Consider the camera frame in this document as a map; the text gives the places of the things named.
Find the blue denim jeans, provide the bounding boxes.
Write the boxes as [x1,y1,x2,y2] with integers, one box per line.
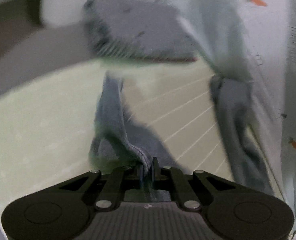
[89,74,274,202]

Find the grey striped folded garment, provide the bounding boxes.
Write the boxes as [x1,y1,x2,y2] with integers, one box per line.
[83,0,197,62]

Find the light blue carrot-print sheet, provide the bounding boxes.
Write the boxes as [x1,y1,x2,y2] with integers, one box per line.
[158,0,296,239]

